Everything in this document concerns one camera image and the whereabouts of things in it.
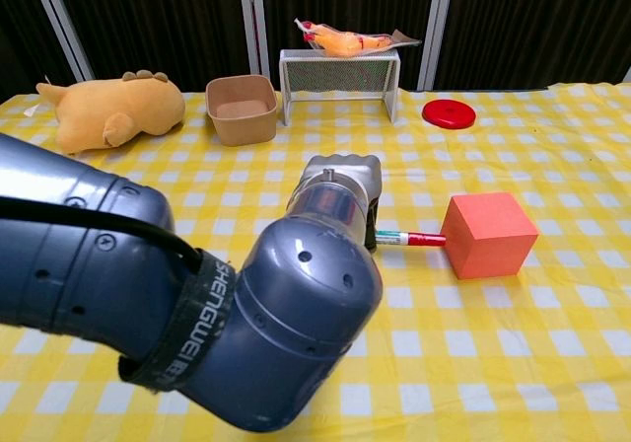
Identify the red-capped white marker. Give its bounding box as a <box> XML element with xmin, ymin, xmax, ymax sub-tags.
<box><xmin>375</xmin><ymin>229</ymin><xmax>448</xmax><ymax>249</ymax></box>

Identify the yellow checkered tablecloth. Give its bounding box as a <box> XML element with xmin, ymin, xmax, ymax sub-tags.
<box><xmin>0</xmin><ymin>82</ymin><xmax>631</xmax><ymax>442</ymax></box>

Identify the black velcro strap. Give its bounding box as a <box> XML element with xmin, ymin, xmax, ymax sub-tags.
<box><xmin>116</xmin><ymin>250</ymin><xmax>238</xmax><ymax>395</ymax></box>

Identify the red round disc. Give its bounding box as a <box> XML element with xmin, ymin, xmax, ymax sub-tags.
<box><xmin>421</xmin><ymin>99</ymin><xmax>478</xmax><ymax>130</ymax></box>

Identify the packaged orange rubber chicken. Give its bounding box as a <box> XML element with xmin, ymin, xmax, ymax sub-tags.
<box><xmin>294</xmin><ymin>17</ymin><xmax>424</xmax><ymax>59</ymax></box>

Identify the white frame pole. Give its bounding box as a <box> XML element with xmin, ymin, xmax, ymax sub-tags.
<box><xmin>27</xmin><ymin>0</ymin><xmax>95</xmax><ymax>82</ymax></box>
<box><xmin>416</xmin><ymin>0</ymin><xmax>457</xmax><ymax>92</ymax></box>
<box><xmin>236</xmin><ymin>0</ymin><xmax>271</xmax><ymax>84</ymax></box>

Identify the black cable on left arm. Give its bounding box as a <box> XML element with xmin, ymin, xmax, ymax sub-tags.
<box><xmin>0</xmin><ymin>195</ymin><xmax>203</xmax><ymax>270</ymax></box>

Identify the black pleated curtain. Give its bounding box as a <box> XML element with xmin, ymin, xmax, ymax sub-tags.
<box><xmin>0</xmin><ymin>0</ymin><xmax>631</xmax><ymax>103</ymax></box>

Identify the yellow plush dinosaur toy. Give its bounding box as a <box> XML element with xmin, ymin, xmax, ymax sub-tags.
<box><xmin>24</xmin><ymin>69</ymin><xmax>187</xmax><ymax>156</ymax></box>

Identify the white metal mesh shelf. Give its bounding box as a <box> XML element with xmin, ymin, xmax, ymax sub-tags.
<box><xmin>278</xmin><ymin>48</ymin><xmax>400</xmax><ymax>126</ymax></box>

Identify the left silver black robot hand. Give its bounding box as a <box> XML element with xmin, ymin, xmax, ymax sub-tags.
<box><xmin>300</xmin><ymin>153</ymin><xmax>384</xmax><ymax>254</ymax></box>

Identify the brown paper box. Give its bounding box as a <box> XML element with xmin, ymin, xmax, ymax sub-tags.
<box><xmin>205</xmin><ymin>74</ymin><xmax>279</xmax><ymax>147</ymax></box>

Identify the pink cube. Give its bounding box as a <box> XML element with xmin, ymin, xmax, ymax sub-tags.
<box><xmin>440</xmin><ymin>191</ymin><xmax>540</xmax><ymax>280</ymax></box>

